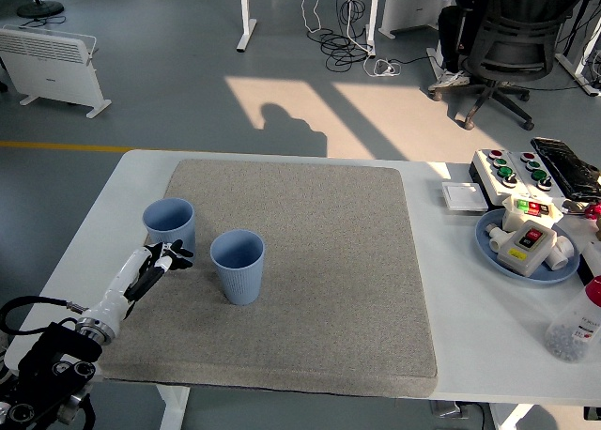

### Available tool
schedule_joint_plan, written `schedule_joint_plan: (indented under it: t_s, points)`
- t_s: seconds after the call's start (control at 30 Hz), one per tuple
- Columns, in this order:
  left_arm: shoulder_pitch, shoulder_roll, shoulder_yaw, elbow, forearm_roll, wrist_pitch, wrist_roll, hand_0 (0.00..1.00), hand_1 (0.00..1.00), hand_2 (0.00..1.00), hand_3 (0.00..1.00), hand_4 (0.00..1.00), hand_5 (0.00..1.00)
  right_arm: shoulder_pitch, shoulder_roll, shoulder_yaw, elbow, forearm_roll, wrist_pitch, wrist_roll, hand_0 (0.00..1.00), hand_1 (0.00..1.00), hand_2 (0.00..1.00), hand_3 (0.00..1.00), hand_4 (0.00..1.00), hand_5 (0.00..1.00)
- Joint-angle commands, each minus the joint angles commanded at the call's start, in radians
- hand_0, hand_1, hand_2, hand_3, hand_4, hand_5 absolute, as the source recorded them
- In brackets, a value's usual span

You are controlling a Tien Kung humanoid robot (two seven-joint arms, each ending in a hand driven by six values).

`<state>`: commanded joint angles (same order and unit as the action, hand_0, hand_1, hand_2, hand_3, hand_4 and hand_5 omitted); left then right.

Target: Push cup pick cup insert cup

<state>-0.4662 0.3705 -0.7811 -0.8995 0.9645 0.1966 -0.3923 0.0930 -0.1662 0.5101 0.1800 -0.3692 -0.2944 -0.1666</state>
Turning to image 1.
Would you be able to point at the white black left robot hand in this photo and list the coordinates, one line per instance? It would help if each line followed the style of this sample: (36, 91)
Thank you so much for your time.
(119, 289)

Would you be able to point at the blue ribbed plastic cup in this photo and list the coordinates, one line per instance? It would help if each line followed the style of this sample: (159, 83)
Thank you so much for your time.
(241, 284)
(166, 219)

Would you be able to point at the white push-button control box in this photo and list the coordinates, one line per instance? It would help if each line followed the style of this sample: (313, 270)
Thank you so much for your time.
(490, 176)
(544, 188)

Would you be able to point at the white table leg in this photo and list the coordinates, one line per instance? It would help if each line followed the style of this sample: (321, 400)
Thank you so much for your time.
(173, 406)
(509, 418)

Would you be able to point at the grey-brown foam mat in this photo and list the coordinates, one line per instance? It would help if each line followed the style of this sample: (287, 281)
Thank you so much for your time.
(305, 270)

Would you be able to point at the white panel heater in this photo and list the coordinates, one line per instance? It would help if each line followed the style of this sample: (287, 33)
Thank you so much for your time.
(51, 68)
(413, 7)

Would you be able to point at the white desk leg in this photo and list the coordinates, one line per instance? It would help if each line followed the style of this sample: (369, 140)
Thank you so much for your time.
(246, 21)
(372, 17)
(575, 68)

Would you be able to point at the grey under-table box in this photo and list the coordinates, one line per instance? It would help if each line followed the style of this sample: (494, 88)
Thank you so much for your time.
(451, 409)

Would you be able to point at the blue round plate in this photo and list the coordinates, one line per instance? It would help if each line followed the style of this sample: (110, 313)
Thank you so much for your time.
(486, 247)

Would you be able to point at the white pipe fitting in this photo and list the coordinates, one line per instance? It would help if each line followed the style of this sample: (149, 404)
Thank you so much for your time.
(495, 240)
(563, 254)

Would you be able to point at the seated person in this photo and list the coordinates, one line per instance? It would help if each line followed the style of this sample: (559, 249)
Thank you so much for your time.
(451, 35)

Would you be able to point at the clear bottle with red cap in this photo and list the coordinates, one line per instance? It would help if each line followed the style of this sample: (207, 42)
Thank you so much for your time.
(570, 327)

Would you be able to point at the black wrapped keyboard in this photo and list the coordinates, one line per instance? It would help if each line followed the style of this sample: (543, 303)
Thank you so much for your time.
(565, 167)

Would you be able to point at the grey mesh office chair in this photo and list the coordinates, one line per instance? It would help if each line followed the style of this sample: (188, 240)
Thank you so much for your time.
(512, 40)

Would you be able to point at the red small object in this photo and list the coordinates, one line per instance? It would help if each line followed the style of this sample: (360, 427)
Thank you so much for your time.
(594, 211)

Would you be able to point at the white wall switch plate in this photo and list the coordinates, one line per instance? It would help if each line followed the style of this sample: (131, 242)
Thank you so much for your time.
(464, 196)

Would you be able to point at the white three-button switch box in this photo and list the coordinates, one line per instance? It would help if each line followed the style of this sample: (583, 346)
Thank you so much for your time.
(514, 219)

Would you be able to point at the grey red-black switch box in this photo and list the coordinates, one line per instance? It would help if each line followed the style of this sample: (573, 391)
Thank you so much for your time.
(521, 256)

